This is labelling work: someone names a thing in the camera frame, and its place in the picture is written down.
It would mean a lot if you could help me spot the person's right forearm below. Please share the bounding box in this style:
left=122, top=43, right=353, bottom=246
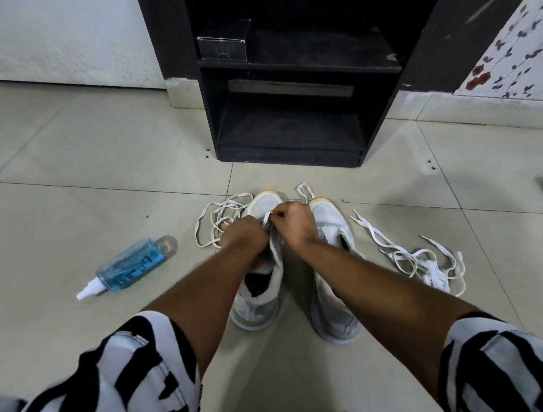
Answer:
left=292, top=237, right=480, bottom=400

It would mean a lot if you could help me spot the black open shelf box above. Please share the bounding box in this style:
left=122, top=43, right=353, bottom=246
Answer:
left=184, top=0, right=438, bottom=169

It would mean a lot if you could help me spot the grey sneaker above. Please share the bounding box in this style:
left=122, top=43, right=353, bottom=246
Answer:
left=229, top=190, right=286, bottom=332
left=307, top=196, right=368, bottom=345

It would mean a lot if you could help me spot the dark brown wooden cabinet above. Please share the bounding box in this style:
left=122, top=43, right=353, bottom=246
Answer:
left=137, top=0, right=523, bottom=93

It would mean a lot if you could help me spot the zebra striped garment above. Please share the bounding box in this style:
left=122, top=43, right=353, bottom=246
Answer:
left=0, top=311, right=543, bottom=412

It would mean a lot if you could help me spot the person's left hand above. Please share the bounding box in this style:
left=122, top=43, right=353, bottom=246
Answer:
left=219, top=215, right=271, bottom=255

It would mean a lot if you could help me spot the blue transparent bottle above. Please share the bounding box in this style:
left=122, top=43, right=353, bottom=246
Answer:
left=76, top=235, right=178, bottom=301

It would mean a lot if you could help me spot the person's right hand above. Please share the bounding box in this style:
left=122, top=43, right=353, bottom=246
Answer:
left=269, top=201, right=321, bottom=251

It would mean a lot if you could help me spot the white floral patterned sheet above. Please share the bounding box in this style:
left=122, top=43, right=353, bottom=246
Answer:
left=454, top=0, right=543, bottom=101

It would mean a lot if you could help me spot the clear plastic box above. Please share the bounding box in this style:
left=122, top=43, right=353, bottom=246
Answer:
left=196, top=19, right=252, bottom=62

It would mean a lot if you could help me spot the person's left forearm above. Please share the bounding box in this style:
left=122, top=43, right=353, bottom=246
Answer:
left=142, top=244, right=266, bottom=379

